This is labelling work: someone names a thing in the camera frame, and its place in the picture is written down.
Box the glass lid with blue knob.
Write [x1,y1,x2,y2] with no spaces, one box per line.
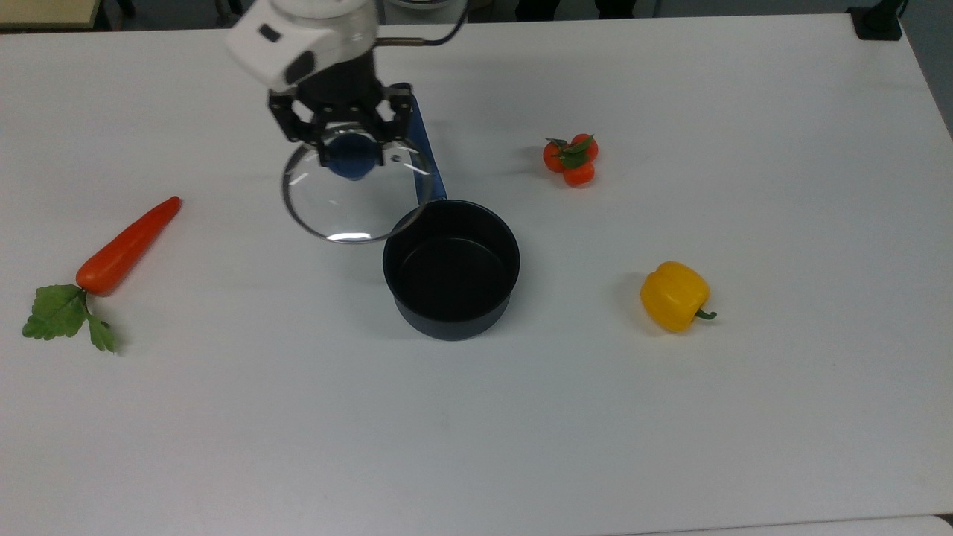
[281,123,435,244]

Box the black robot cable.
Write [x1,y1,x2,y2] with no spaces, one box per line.
[374,0,470,48]

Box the orange toy carrot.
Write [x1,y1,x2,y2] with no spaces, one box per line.
[22,196,182,354]

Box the black camera stand base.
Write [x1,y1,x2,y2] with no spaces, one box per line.
[847,0,911,42]

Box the dark blue saucepan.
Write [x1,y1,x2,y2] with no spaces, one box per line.
[383,82,521,342]

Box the orange toy tomato cluster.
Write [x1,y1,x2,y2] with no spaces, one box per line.
[542,133,599,188]

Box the wooden desk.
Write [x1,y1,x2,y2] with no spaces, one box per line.
[0,0,101,31]

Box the yellow toy bell pepper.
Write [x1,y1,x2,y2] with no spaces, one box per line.
[640,261,718,334]

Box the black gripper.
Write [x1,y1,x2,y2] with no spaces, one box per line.
[268,56,415,168]

